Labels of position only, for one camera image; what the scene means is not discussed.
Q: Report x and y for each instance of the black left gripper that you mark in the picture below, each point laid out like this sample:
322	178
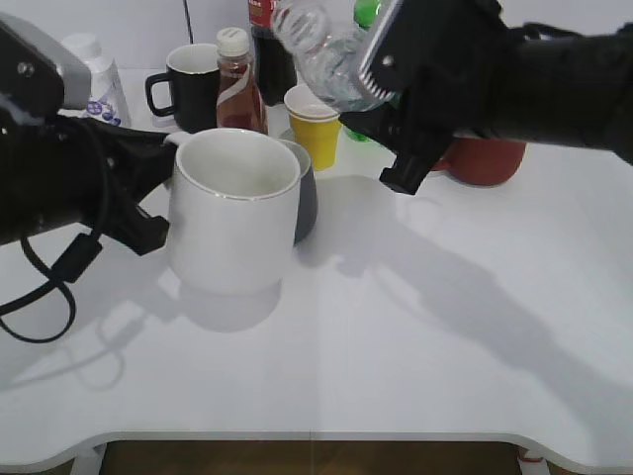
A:
51	177

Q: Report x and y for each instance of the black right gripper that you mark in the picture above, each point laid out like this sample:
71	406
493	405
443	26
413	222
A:
440	60

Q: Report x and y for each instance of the white ceramic mug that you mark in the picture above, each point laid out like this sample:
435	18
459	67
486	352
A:
233	209

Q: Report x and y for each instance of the clear water bottle green label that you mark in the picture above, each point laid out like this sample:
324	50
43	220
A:
325	53

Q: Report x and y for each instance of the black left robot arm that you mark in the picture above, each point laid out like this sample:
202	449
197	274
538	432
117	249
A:
70	170

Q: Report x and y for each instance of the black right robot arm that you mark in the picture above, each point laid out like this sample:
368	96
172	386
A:
558	87

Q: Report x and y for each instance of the dark grey ceramic mug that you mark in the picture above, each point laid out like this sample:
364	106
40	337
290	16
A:
308	206

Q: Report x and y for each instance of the black ceramic mug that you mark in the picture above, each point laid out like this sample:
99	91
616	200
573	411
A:
193	76

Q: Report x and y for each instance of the yellow paper cup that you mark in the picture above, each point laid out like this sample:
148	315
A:
315	125

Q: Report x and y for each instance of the red ceramic cup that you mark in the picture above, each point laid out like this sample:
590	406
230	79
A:
483	163

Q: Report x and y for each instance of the white blueberry yogurt bottle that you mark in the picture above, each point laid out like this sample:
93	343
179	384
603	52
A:
107	101

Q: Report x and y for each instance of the green soda bottle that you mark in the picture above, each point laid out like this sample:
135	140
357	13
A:
365	13

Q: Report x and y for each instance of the dark cola bottle red label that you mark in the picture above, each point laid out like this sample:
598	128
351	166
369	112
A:
275	70

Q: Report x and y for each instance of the brown Nescafe coffee bottle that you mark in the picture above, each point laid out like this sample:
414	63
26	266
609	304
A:
239	103

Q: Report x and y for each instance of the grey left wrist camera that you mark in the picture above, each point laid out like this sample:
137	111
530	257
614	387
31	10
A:
39	76

